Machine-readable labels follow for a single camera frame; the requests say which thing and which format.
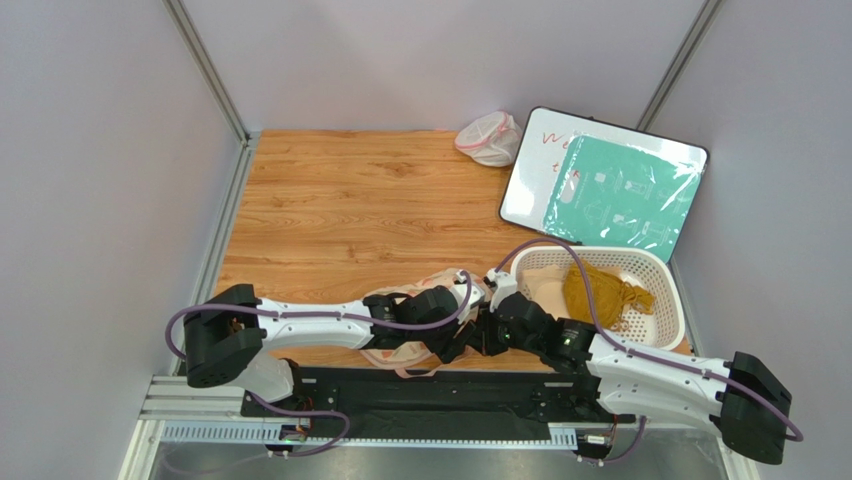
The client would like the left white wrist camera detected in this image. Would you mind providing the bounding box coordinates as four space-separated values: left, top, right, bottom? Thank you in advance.
449 270 487 323

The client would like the teal instruction sheet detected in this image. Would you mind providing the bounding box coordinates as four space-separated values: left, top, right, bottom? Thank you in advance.
542 135 708 263

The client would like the white plastic basket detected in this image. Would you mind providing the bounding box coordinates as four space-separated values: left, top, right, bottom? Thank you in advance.
511 246 692 355

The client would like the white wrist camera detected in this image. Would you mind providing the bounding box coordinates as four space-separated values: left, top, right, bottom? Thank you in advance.
449 270 487 323
484 268 518 313

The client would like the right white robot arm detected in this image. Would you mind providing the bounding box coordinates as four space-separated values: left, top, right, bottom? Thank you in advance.
475 293 797 465

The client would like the white mesh bag pink trim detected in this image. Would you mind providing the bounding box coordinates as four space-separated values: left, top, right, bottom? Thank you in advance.
454 111 523 168

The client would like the whiteboard with black frame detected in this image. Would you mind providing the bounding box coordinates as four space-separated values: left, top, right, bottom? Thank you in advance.
499 107 709 235

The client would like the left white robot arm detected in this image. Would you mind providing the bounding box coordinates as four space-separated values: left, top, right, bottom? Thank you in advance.
176 280 485 403

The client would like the aluminium rail frame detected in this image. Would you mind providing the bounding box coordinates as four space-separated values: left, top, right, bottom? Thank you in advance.
118 376 611 479

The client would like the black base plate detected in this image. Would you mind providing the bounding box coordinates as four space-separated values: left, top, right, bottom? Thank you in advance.
280 367 637 441

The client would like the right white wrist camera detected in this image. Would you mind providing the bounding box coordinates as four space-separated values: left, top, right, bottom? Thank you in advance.
484 268 518 313

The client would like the beige bra in basket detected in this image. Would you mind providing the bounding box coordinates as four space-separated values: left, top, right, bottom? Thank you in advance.
519 265 570 319

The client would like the mustard yellow garment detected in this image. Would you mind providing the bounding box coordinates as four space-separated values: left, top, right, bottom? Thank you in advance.
562 260 656 331

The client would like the floral mesh laundry bag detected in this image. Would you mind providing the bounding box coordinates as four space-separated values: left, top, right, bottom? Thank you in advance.
361 268 491 378

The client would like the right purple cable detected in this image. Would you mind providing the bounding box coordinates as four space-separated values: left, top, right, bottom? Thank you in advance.
493 237 805 466

